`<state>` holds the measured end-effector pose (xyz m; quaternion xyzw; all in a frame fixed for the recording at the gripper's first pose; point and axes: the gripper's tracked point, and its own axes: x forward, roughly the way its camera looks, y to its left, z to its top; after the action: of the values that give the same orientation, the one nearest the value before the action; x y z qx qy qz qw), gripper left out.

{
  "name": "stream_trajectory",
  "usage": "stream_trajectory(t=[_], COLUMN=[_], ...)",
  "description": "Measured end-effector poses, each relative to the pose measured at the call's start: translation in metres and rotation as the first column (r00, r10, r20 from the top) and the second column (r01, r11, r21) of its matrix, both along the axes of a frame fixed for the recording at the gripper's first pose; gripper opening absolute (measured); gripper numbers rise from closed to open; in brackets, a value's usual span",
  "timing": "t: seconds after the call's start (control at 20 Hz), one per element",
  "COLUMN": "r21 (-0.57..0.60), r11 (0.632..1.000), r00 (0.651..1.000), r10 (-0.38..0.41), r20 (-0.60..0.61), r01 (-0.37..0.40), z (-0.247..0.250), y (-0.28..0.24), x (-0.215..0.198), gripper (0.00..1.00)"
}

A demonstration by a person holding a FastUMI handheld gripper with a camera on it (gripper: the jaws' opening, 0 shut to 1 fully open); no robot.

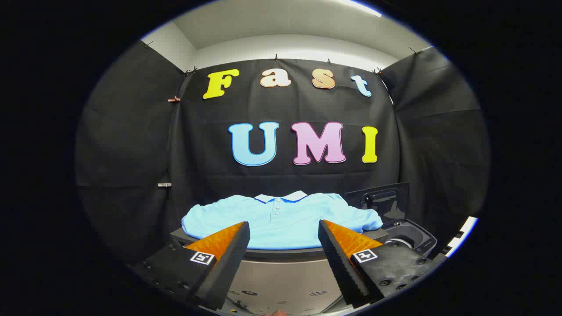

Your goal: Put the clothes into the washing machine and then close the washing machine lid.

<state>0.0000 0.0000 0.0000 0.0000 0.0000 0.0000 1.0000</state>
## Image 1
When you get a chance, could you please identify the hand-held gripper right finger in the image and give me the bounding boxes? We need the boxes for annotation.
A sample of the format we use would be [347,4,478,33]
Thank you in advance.
[317,219,436,309]

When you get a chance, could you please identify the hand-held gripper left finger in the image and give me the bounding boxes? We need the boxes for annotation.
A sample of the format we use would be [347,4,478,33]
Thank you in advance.
[132,221,251,311]

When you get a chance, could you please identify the light blue polo shirt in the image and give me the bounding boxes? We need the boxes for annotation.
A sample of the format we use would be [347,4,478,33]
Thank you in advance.
[181,190,383,251]

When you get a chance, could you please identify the grey washing machine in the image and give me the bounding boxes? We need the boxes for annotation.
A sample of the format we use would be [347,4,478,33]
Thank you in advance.
[378,217,438,260]

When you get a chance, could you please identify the black backdrop cloth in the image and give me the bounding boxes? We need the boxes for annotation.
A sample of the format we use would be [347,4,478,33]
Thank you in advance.
[75,42,490,264]

